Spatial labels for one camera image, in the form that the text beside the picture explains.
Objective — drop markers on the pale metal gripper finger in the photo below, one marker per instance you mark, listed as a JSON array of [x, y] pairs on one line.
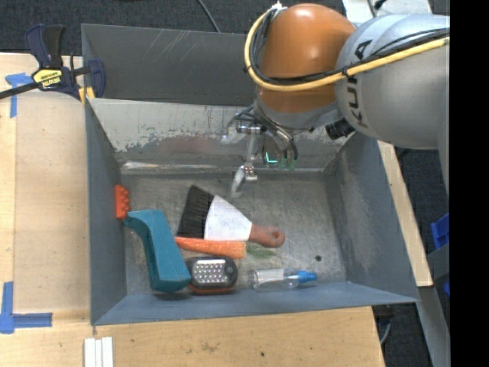
[[231, 136], [240, 182]]

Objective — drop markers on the grey metal bin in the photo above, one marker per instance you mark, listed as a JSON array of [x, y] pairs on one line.
[[290, 212]]

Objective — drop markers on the orange toy carrot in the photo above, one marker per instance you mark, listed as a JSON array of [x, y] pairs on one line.
[[214, 247]]

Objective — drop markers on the black and orange work light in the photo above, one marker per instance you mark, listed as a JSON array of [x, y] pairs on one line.
[[212, 274]]

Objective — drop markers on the clear spray bottle blue nozzle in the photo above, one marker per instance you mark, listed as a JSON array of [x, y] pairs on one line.
[[275, 279]]

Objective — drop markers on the teal angled block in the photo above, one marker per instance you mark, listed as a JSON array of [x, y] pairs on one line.
[[164, 254]]

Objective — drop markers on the orange studded toy brick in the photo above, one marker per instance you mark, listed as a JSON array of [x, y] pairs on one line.
[[122, 202]]

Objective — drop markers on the black cylinder on white bracket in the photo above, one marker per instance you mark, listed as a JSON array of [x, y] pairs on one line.
[[340, 129]]

